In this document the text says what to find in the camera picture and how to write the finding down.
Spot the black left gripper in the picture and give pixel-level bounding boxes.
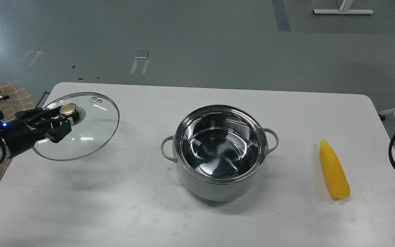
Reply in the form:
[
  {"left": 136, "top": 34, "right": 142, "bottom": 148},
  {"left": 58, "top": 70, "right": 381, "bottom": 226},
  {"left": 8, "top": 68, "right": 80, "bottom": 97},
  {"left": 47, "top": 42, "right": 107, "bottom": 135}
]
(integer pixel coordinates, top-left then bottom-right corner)
[{"left": 0, "top": 105, "right": 80, "bottom": 158}]

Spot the glass pot lid gold knob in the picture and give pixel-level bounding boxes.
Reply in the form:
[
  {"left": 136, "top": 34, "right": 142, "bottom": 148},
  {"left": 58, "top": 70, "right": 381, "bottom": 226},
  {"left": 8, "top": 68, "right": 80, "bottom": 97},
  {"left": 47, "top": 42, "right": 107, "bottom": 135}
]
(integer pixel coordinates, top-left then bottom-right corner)
[{"left": 33, "top": 92, "right": 120, "bottom": 161}]

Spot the grey pot with steel interior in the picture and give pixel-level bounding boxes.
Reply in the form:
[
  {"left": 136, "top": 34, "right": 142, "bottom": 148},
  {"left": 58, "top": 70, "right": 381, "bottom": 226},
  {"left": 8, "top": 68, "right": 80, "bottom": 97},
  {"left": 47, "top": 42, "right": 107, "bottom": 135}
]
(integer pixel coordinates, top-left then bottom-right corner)
[{"left": 160, "top": 104, "right": 279, "bottom": 202}]

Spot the yellow corn cob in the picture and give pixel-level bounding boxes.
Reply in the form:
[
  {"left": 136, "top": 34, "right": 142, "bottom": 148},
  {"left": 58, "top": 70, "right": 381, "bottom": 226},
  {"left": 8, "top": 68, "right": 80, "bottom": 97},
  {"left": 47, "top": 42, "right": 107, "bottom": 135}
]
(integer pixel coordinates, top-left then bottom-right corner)
[{"left": 319, "top": 139, "right": 350, "bottom": 200}]

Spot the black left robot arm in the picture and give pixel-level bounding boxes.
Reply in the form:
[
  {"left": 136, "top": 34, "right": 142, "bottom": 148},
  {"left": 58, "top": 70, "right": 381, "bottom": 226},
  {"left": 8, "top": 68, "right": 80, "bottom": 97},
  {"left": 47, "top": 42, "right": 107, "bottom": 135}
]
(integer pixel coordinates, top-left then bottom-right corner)
[{"left": 0, "top": 94, "right": 81, "bottom": 164}]

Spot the white stand base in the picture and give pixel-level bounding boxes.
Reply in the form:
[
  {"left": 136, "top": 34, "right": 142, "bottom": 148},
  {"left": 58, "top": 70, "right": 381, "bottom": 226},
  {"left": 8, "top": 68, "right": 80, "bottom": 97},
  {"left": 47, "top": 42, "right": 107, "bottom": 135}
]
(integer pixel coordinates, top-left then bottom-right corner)
[{"left": 312, "top": 0, "right": 374, "bottom": 15}]

